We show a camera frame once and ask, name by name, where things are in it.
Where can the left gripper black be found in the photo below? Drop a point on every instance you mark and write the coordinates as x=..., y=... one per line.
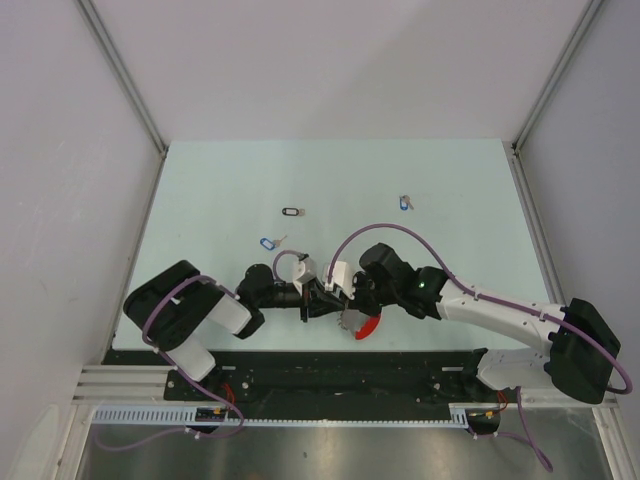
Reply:
x=317, y=301

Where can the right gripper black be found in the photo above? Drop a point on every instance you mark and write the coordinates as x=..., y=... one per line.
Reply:
x=356, y=303

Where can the metal keyring holder red handle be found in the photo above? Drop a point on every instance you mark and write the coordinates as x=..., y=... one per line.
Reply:
x=358, y=324

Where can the blue tag key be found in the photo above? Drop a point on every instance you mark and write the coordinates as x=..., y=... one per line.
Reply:
x=405, y=203
x=271, y=244

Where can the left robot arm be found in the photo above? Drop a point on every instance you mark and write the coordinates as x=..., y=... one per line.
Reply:
x=170, y=307

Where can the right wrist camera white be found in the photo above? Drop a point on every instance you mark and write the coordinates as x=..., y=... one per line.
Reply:
x=341, y=279

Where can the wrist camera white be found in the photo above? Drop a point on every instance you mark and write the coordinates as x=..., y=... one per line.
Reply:
x=304, y=271
x=341, y=279

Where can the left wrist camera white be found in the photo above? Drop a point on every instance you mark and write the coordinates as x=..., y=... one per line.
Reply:
x=304, y=271

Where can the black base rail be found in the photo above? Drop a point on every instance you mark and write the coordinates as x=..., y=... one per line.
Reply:
x=343, y=386

